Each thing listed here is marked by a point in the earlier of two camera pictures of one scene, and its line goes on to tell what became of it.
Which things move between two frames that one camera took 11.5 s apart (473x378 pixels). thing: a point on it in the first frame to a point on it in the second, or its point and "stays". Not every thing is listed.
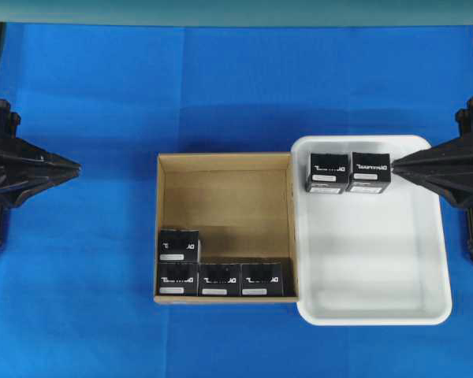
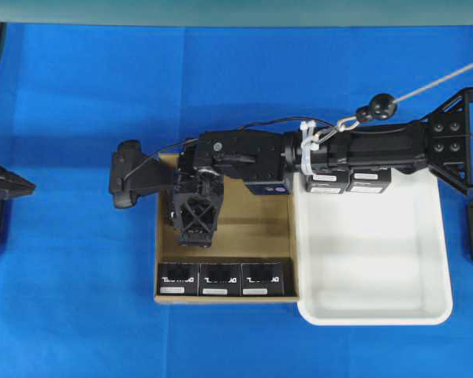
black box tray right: [370, 172] stays
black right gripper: [460, 168] to [198, 201]
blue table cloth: [70, 293] stays
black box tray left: [327, 172] stays
